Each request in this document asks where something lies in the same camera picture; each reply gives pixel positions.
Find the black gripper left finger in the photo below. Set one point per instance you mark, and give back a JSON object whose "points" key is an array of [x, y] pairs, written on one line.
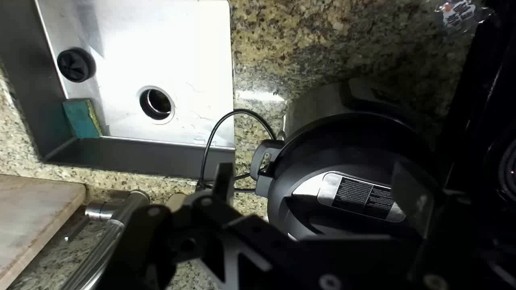
{"points": [[224, 186]]}

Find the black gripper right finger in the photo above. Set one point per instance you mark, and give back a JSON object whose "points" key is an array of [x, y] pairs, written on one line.
{"points": [[411, 199]]}

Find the black pressure cooker lid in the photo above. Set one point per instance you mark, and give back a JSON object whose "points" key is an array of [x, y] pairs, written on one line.
{"points": [[348, 161]]}

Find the black stove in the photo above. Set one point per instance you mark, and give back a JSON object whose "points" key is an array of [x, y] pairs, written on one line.
{"points": [[500, 166]]}

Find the chrome faucet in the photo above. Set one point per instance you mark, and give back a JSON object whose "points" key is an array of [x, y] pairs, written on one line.
{"points": [[106, 226]]}

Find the stainless steel sink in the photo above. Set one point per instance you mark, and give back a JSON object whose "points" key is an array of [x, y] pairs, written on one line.
{"points": [[161, 49]]}

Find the green dish sponge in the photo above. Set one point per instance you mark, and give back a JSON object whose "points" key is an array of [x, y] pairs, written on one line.
{"points": [[80, 118]]}

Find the black sink stopper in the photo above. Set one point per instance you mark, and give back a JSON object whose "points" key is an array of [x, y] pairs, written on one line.
{"points": [[76, 65]]}

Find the clear plastic wrapper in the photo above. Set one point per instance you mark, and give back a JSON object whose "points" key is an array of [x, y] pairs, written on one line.
{"points": [[456, 12]]}

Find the wooden cutting board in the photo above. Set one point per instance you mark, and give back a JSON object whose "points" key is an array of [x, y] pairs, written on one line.
{"points": [[32, 219]]}

